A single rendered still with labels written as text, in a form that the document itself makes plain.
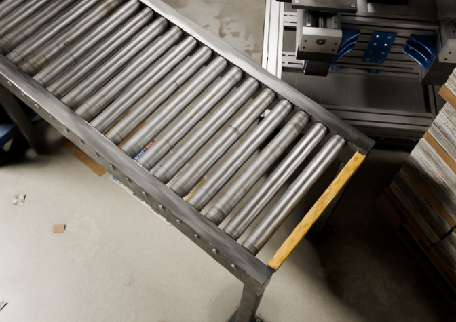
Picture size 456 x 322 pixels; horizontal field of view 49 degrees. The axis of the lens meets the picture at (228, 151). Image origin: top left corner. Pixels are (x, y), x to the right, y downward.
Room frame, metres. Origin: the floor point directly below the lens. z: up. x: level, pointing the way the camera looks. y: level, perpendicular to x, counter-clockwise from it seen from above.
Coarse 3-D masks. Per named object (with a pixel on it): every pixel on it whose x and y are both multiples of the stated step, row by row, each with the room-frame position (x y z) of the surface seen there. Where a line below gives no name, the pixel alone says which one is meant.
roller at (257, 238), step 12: (324, 144) 0.73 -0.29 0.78; (336, 144) 0.72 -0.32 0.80; (324, 156) 0.68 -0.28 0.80; (336, 156) 0.69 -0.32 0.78; (312, 168) 0.64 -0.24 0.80; (324, 168) 0.65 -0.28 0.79; (300, 180) 0.60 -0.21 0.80; (312, 180) 0.60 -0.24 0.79; (288, 192) 0.56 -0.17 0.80; (300, 192) 0.56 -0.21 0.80; (276, 204) 0.53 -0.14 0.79; (288, 204) 0.53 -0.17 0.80; (264, 216) 0.49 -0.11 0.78; (276, 216) 0.49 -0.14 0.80; (264, 228) 0.45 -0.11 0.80; (276, 228) 0.46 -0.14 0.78; (252, 240) 0.42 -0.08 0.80; (264, 240) 0.42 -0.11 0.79; (252, 252) 0.39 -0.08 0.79
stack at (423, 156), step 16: (448, 112) 0.86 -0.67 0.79; (432, 128) 0.87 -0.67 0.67; (448, 128) 0.83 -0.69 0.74; (448, 144) 0.80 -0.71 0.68; (416, 160) 0.84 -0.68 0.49; (432, 160) 0.81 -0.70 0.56; (400, 176) 0.86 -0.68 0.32; (432, 176) 0.77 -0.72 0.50; (448, 176) 0.74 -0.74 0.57; (384, 192) 0.87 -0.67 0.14; (400, 192) 0.82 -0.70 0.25; (416, 192) 0.79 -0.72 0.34; (432, 192) 0.74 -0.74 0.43; (448, 192) 0.71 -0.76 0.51; (384, 208) 0.83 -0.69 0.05; (416, 208) 0.75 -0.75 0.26; (432, 208) 0.72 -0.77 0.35; (448, 208) 0.68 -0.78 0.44; (400, 224) 0.76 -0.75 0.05; (432, 224) 0.68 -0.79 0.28; (448, 224) 0.65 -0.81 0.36; (416, 240) 0.67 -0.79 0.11; (432, 240) 0.64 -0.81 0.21; (448, 240) 0.61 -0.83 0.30; (416, 256) 0.63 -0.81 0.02; (432, 256) 0.60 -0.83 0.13; (448, 256) 0.57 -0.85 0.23; (432, 272) 0.57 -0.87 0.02; (448, 288) 0.50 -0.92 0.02
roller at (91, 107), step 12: (168, 36) 1.10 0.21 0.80; (180, 36) 1.12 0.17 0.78; (156, 48) 1.05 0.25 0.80; (168, 48) 1.07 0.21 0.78; (144, 60) 1.00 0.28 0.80; (156, 60) 1.02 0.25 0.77; (120, 72) 0.95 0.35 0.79; (132, 72) 0.95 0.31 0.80; (144, 72) 0.98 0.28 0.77; (108, 84) 0.90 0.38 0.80; (120, 84) 0.91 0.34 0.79; (96, 96) 0.85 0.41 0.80; (108, 96) 0.86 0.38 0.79; (84, 108) 0.81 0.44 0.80; (96, 108) 0.82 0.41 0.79
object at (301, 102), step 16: (128, 0) 1.29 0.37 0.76; (144, 0) 1.26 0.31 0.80; (160, 0) 1.26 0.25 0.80; (176, 16) 1.19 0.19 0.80; (192, 32) 1.12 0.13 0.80; (208, 32) 1.13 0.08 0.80; (224, 48) 1.06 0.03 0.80; (240, 64) 1.00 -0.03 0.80; (256, 64) 1.00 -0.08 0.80; (256, 80) 0.94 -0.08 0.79; (272, 80) 0.94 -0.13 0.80; (256, 96) 0.94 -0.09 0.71; (288, 96) 0.88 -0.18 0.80; (304, 96) 0.89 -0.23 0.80; (320, 112) 0.83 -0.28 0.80; (336, 128) 0.78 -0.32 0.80; (352, 128) 0.78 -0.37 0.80; (320, 144) 0.78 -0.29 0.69; (352, 144) 0.73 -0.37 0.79; (368, 144) 0.72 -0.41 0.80
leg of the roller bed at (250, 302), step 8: (248, 288) 0.32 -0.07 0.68; (248, 296) 0.32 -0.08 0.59; (256, 296) 0.30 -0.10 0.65; (240, 304) 0.33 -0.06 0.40; (248, 304) 0.31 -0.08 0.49; (256, 304) 0.32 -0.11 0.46; (240, 312) 0.33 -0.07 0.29; (248, 312) 0.31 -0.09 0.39; (240, 320) 0.32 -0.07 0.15; (248, 320) 0.30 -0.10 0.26
